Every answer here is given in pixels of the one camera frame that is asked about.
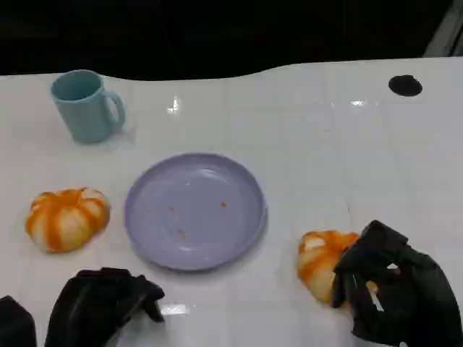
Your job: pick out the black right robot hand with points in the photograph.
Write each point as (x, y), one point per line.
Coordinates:
(419, 300)

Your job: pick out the pale green mug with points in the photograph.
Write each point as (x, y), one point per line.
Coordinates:
(85, 115)

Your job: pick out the lilac plate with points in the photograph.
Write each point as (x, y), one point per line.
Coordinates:
(195, 213)

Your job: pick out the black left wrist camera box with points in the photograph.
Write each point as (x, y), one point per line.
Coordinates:
(16, 325)

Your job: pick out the black round table grommet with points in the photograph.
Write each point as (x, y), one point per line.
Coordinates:
(405, 85)

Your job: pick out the white slanted post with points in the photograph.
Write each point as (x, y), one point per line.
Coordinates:
(446, 34)

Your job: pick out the orange and white bread roll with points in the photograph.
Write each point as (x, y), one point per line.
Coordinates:
(316, 264)
(67, 220)

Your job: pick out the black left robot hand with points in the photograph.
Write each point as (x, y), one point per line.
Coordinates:
(90, 307)

